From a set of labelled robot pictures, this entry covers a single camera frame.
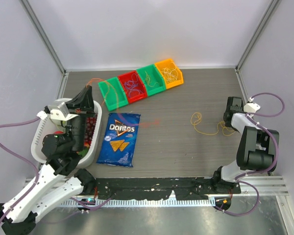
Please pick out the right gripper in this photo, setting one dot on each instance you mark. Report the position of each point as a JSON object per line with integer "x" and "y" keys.
{"x": 233, "y": 128}

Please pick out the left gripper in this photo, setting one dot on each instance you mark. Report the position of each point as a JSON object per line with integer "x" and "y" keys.
{"x": 85, "y": 100}

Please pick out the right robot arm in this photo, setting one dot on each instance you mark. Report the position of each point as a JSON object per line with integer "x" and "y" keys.
{"x": 257, "y": 148}

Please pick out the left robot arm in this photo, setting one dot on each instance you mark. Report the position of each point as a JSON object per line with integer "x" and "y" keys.
{"x": 20, "y": 215}

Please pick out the red grapes bunch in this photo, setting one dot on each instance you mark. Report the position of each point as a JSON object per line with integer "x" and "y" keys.
{"x": 89, "y": 132}

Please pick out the left green bin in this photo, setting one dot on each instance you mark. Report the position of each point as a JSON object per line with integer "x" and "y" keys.
{"x": 113, "y": 94}

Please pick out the green bin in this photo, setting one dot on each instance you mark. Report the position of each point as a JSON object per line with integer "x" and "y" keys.
{"x": 113, "y": 94}
{"x": 152, "y": 79}

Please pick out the white fruit basket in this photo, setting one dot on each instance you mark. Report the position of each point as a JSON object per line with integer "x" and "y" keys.
{"x": 47, "y": 127}

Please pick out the blue Doritos chip bag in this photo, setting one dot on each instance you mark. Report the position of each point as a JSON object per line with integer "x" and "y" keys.
{"x": 119, "y": 140}

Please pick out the red bin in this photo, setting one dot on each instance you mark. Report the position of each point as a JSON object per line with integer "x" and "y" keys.
{"x": 133, "y": 86}

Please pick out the orange bin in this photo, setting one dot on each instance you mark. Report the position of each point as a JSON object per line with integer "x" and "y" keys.
{"x": 170, "y": 72}

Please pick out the right green bin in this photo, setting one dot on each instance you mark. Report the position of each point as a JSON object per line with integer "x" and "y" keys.
{"x": 152, "y": 79}

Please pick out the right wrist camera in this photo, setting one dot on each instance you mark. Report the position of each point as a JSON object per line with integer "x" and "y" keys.
{"x": 251, "y": 107}

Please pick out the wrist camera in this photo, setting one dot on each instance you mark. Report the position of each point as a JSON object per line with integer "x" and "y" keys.
{"x": 58, "y": 110}
{"x": 251, "y": 107}

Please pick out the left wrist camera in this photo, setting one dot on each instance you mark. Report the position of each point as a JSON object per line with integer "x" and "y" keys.
{"x": 58, "y": 110}

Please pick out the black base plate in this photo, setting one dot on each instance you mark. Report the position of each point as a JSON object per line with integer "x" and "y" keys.
{"x": 155, "y": 189}

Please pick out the white slotted cable duct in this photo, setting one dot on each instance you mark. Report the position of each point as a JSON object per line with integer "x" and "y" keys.
{"x": 171, "y": 202}

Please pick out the right frame post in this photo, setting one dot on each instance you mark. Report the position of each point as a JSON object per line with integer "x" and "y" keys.
{"x": 270, "y": 10}

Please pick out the frame post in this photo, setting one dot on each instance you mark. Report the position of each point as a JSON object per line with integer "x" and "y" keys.
{"x": 41, "y": 32}
{"x": 270, "y": 10}

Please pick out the left frame post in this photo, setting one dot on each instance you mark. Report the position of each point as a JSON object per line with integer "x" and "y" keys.
{"x": 41, "y": 32}

